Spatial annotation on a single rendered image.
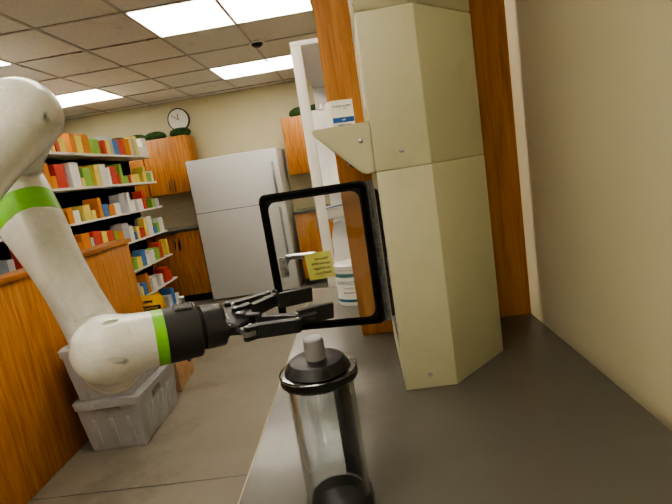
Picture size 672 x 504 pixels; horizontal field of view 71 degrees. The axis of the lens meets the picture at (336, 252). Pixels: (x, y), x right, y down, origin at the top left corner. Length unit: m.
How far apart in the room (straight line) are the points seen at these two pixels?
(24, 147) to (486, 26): 1.09
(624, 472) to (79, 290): 0.92
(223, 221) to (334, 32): 4.89
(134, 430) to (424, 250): 2.51
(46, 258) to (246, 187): 5.10
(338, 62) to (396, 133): 0.44
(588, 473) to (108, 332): 0.74
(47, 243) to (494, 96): 1.10
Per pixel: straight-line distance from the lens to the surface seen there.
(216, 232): 6.14
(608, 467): 0.86
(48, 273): 0.98
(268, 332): 0.81
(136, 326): 0.80
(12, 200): 1.03
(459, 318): 1.05
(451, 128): 1.03
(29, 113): 0.93
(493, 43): 1.41
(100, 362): 0.79
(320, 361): 0.65
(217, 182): 6.08
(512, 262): 1.42
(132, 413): 3.15
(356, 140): 0.96
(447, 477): 0.83
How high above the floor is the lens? 1.43
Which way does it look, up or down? 10 degrees down
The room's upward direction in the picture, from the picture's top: 9 degrees counter-clockwise
